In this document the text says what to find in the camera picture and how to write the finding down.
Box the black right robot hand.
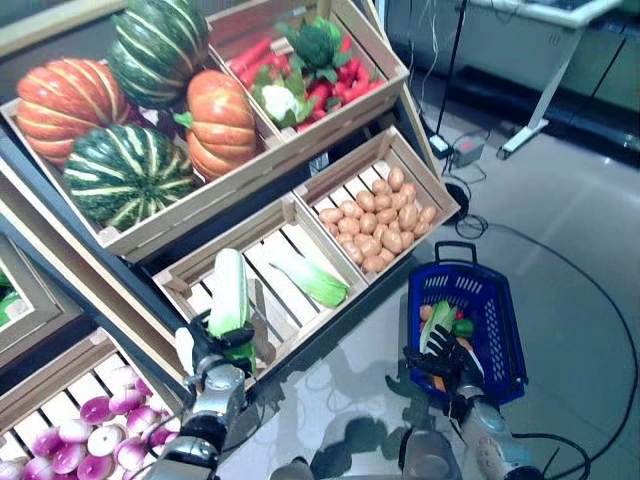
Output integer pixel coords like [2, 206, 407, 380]
[403, 323, 486, 396]

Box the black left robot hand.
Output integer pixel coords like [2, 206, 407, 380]
[175, 309, 256, 376]

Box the green white napa cabbage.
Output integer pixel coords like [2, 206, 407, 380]
[207, 247, 259, 374]
[418, 299, 459, 354]
[269, 255, 351, 309]

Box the blue plastic shopping basket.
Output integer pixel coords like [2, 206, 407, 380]
[405, 241, 529, 406]

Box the silver right robot leg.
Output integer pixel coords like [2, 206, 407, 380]
[399, 428, 464, 480]

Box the silver robot leg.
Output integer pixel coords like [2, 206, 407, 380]
[399, 428, 464, 480]
[269, 455, 321, 480]

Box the wooden slatted crate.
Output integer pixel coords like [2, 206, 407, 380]
[0, 327, 186, 480]
[205, 0, 411, 146]
[152, 192, 370, 391]
[0, 232, 84, 371]
[292, 124, 462, 287]

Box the large wooden crate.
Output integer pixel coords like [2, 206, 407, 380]
[0, 49, 284, 264]

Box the silver left robot leg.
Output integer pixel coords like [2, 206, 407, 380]
[269, 455, 321, 480]

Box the black round stand base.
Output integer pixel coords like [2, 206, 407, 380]
[442, 182, 474, 221]

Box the green striped pumpkin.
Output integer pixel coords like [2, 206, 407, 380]
[62, 123, 197, 232]
[105, 0, 211, 111]

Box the green leafy vegetable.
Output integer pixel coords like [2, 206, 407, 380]
[0, 269, 24, 329]

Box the grey box with red label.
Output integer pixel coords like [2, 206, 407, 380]
[452, 138, 486, 169]

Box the orange pumpkin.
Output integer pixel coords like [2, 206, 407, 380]
[173, 68, 259, 182]
[14, 57, 132, 166]

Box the white cauliflower with leaves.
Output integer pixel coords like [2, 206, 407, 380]
[251, 67, 316, 129]

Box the long red carrot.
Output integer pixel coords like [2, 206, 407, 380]
[227, 38, 274, 76]
[237, 53, 291, 90]

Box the white desk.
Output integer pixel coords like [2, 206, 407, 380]
[384, 0, 626, 161]

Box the black tripod pole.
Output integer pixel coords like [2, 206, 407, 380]
[434, 0, 469, 146]

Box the green broccoli head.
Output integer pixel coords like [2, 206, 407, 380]
[277, 15, 354, 84]

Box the long black floor cable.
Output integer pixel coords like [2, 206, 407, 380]
[457, 214, 640, 480]

